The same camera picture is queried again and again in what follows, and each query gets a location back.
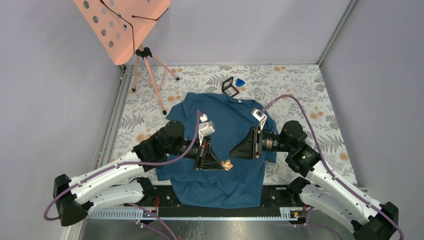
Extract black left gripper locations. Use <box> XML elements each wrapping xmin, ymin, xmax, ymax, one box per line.
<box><xmin>167</xmin><ymin>135</ymin><xmax>224</xmax><ymax>171</ymax></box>

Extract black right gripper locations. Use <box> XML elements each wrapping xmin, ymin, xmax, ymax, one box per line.
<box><xmin>229</xmin><ymin>125</ymin><xmax>294</xmax><ymax>160</ymax></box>

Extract blue shirt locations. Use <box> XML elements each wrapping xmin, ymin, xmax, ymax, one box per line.
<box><xmin>156</xmin><ymin>92</ymin><xmax>277</xmax><ymax>209</ymax></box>

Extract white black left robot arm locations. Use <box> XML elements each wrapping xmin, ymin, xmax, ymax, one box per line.
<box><xmin>52</xmin><ymin>120</ymin><xmax>224</xmax><ymax>227</ymax></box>

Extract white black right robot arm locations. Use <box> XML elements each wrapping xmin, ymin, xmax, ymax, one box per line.
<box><xmin>229</xmin><ymin>120</ymin><xmax>399</xmax><ymax>240</ymax></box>

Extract black square brooch box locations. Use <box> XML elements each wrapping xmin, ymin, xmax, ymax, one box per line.
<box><xmin>221</xmin><ymin>76</ymin><xmax>240</xmax><ymax>97</ymax></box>

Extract small blue brooch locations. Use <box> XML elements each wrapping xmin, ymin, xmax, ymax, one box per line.
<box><xmin>235</xmin><ymin>78</ymin><xmax>246</xmax><ymax>87</ymax></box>

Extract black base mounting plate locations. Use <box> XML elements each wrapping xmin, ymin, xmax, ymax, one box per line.
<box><xmin>135</xmin><ymin>185</ymin><xmax>304</xmax><ymax>211</ymax></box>

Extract floral patterned table mat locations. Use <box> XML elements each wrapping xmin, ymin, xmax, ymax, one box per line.
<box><xmin>97</xmin><ymin>64</ymin><xmax>357</xmax><ymax>184</ymax></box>

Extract pink music stand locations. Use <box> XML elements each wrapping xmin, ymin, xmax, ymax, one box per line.
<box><xmin>73</xmin><ymin>0</ymin><xmax>180</xmax><ymax>115</ymax></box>

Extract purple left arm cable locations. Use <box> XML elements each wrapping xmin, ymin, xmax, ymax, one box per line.
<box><xmin>43</xmin><ymin>109</ymin><xmax>204</xmax><ymax>222</ymax></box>

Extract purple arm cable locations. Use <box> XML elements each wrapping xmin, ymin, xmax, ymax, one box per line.
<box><xmin>43</xmin><ymin>109</ymin><xmax>204</xmax><ymax>222</ymax></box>
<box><xmin>261</xmin><ymin>94</ymin><xmax>405</xmax><ymax>240</ymax></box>

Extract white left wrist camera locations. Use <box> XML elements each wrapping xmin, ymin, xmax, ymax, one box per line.
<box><xmin>198</xmin><ymin>113</ymin><xmax>216</xmax><ymax>142</ymax></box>

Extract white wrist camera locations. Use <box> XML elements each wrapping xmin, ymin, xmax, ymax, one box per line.
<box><xmin>198</xmin><ymin>113</ymin><xmax>216</xmax><ymax>142</ymax></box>
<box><xmin>251</xmin><ymin>108</ymin><xmax>267</xmax><ymax>131</ymax></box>

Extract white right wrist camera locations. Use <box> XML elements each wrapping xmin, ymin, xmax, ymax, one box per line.
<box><xmin>251</xmin><ymin>108</ymin><xmax>267</xmax><ymax>131</ymax></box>

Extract white slotted cable duct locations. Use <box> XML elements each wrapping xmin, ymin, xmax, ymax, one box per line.
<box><xmin>88</xmin><ymin>205</ymin><xmax>299</xmax><ymax>221</ymax></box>

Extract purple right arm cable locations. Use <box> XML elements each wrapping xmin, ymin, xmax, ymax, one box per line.
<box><xmin>261</xmin><ymin>94</ymin><xmax>405</xmax><ymax>240</ymax></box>

